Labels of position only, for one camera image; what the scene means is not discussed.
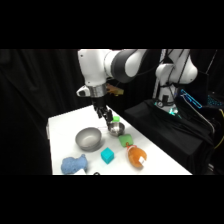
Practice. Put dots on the small green light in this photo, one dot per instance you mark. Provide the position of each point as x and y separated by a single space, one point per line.
172 112

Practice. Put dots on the yellowish wrist camera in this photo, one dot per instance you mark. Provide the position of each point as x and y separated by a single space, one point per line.
115 89

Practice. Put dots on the blue lit screen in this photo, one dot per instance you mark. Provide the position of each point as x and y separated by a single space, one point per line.
191 98

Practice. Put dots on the orange plush toy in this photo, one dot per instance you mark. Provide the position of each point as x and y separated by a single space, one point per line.
136 156

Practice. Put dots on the grey bowl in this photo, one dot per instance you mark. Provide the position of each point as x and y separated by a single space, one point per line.
88 138

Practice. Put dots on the black robot stand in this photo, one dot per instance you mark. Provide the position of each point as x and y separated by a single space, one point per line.
166 136

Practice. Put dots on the blue cube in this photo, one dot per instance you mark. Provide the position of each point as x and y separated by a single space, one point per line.
107 155

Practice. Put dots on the green soft block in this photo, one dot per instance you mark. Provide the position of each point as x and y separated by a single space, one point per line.
126 140

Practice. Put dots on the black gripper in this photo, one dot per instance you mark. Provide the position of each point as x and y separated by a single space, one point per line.
98 101

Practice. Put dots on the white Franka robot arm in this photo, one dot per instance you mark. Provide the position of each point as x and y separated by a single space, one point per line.
93 66

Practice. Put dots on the small shiny metal bowl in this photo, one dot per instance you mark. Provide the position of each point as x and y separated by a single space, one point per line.
116 129

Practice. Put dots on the black curtain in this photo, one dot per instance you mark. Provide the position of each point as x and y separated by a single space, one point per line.
33 100

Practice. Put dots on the blue plush toy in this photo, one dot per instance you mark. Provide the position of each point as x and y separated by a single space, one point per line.
73 164

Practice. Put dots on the small black object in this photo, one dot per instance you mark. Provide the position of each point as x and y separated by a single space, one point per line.
96 173

